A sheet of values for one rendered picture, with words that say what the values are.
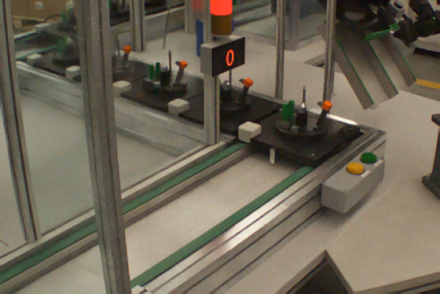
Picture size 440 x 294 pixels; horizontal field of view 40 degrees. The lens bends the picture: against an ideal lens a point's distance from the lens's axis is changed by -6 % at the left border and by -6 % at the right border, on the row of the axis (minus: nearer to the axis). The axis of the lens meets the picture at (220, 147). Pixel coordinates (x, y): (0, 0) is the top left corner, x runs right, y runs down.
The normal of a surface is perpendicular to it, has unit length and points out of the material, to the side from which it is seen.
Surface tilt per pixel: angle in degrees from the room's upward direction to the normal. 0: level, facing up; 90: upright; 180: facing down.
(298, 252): 0
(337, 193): 90
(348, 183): 0
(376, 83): 45
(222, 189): 0
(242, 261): 90
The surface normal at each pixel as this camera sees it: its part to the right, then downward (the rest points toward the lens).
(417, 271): 0.00, -0.89
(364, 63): 0.46, -0.39
